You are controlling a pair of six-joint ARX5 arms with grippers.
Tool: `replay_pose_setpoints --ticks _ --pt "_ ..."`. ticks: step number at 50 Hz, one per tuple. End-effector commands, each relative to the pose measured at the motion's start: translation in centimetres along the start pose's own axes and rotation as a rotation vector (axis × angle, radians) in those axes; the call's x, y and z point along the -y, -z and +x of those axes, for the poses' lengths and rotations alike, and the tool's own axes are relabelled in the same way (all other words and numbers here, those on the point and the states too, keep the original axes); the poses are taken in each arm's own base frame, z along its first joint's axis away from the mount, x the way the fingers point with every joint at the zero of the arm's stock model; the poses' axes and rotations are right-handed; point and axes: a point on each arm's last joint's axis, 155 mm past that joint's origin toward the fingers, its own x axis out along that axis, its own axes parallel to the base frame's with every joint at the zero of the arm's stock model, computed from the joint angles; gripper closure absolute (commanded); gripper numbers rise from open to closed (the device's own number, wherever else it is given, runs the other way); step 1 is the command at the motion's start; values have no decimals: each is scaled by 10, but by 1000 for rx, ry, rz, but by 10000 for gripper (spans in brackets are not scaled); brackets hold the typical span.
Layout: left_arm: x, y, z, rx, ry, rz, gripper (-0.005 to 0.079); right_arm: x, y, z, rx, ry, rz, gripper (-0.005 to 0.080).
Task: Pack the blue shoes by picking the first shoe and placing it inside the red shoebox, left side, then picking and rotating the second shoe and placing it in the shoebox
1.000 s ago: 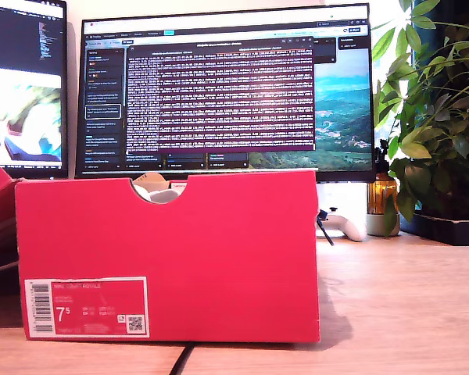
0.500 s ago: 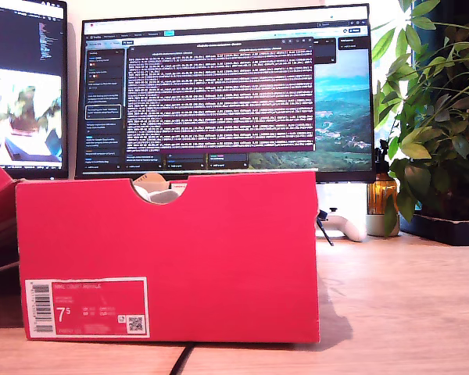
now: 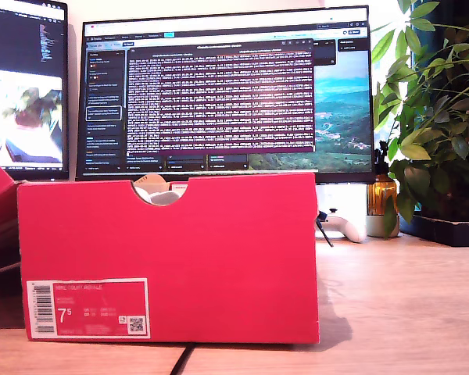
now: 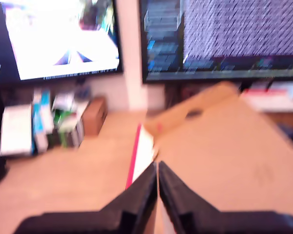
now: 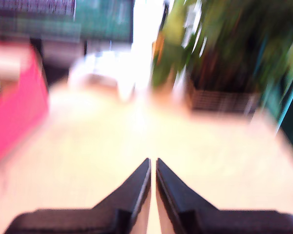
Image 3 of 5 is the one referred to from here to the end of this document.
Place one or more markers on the blue suede white-striped shoe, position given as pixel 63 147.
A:
pixel 160 198
pixel 321 216

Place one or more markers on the red Nike shoebox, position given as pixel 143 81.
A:
pixel 219 254

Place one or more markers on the wide black computer monitor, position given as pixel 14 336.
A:
pixel 219 97

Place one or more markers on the white game controller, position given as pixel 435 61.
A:
pixel 351 230

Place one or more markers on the small white pot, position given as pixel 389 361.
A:
pixel 375 226

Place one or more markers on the amber glass pump bottle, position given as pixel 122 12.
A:
pixel 381 195

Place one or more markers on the green leafy houseplant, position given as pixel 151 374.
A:
pixel 434 117

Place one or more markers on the black square planter tray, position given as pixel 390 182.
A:
pixel 453 234

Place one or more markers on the narrow black computer monitor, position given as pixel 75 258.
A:
pixel 23 39

